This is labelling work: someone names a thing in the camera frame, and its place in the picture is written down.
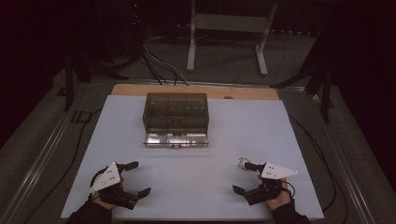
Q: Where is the aluminium rail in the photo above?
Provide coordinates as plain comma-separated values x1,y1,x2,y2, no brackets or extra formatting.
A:
0,83,94,224
309,91,376,224
90,77,307,91

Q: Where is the small silver ring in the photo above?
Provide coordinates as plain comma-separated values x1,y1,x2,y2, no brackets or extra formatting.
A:
236,157,251,171

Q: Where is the black cable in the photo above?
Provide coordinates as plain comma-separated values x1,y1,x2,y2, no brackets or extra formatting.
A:
21,107,104,224
288,114,349,224

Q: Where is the white table board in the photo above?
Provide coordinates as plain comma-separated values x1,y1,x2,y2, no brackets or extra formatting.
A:
60,94,325,222

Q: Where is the white metal stand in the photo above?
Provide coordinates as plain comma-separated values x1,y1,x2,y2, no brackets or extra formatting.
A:
186,0,278,77

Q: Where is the bundle of floor cables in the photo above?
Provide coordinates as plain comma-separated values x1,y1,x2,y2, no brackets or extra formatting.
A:
140,41,191,87

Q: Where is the person's right hand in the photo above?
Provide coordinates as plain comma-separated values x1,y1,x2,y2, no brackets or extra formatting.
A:
264,178,292,212

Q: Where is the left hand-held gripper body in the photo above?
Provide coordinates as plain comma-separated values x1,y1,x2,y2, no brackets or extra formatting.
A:
89,161,139,210

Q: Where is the dark clear drawer box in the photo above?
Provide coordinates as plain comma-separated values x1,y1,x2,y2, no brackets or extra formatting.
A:
142,91,210,138

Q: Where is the person's left hand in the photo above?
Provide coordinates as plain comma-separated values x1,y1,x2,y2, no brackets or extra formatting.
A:
91,191,118,212

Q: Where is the clear drawer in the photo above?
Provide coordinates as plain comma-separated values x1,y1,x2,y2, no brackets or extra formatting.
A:
142,133,210,149

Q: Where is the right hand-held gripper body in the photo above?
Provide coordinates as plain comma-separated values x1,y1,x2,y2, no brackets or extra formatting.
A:
244,161,298,206

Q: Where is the dark equipment with red light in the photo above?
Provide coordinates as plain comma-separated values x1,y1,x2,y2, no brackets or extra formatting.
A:
125,0,145,26

